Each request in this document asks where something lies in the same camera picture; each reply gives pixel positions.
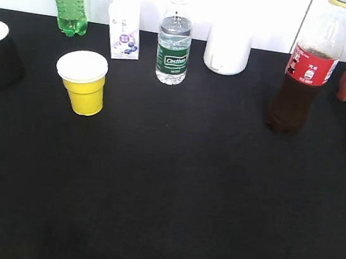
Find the clear water bottle green label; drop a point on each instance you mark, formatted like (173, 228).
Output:
(174, 39)

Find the cola bottle red label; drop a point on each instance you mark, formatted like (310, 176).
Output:
(314, 58)

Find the white plastic cup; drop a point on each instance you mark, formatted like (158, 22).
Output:
(228, 48)

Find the white blueberry milk carton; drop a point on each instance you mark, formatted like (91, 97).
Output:
(124, 17)

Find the yellow plastic cup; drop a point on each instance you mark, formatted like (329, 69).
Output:
(83, 74)

